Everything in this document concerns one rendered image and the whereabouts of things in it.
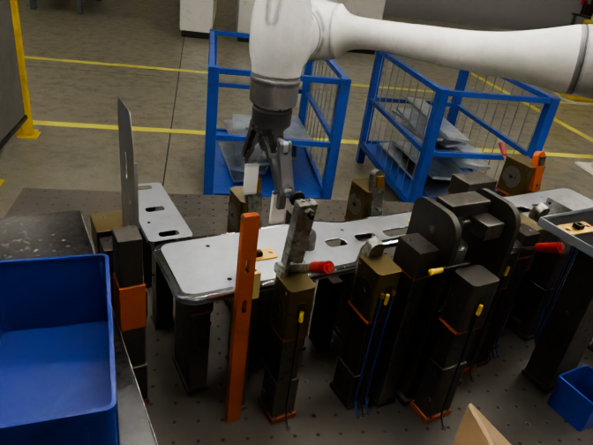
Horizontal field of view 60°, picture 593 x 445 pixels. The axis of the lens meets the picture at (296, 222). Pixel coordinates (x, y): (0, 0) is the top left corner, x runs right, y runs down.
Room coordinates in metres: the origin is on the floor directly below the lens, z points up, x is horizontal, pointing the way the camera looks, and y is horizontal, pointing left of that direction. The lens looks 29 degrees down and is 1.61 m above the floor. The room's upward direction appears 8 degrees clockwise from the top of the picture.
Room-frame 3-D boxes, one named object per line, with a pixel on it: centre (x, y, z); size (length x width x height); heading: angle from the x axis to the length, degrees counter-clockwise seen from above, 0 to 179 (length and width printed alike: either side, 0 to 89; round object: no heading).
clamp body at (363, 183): (1.32, -0.17, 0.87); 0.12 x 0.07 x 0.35; 32
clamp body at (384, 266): (0.87, -0.18, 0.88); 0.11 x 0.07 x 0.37; 32
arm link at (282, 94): (0.95, 0.07, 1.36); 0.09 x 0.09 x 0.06
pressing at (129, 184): (0.82, 0.30, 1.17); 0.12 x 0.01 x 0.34; 32
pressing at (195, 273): (1.21, -0.34, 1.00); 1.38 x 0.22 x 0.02; 122
